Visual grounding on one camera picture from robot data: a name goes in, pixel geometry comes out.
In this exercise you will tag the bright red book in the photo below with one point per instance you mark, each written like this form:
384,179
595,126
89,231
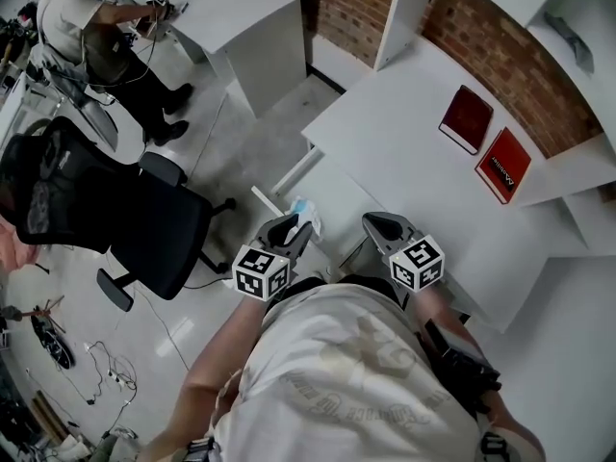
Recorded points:
503,161

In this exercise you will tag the black round stand base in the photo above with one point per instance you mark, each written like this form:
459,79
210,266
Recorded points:
53,342

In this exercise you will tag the brown tripod stand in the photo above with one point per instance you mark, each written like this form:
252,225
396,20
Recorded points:
45,308

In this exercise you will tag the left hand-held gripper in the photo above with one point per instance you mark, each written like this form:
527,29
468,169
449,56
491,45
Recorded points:
260,272

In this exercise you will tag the clear plastic packet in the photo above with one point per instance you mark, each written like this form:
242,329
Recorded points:
305,207

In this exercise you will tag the person's black trousers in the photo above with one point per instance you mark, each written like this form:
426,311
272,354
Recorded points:
356,281

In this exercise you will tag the black office chair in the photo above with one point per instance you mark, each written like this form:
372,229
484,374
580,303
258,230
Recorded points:
144,219

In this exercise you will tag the person's left forearm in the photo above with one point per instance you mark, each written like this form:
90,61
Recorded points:
212,368

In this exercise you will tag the pink cushioned chair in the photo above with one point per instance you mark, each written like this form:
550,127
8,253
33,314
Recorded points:
14,250

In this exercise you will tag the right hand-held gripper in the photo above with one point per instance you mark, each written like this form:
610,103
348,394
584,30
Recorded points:
416,263

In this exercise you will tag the person's right forearm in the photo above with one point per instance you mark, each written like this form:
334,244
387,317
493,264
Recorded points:
433,306

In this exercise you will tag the white side desk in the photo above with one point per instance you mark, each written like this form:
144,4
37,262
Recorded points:
231,7

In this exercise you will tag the dark red book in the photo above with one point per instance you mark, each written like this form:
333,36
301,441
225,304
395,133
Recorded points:
467,113

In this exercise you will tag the black forearm screen device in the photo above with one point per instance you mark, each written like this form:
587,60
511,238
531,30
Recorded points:
462,368

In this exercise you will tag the small black device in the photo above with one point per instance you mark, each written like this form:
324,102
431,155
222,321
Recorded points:
183,7

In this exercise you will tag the person's white printed shirt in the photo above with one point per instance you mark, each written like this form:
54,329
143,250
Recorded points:
337,378

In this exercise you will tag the white desk drawer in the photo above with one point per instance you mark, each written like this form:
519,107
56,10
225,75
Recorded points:
337,200

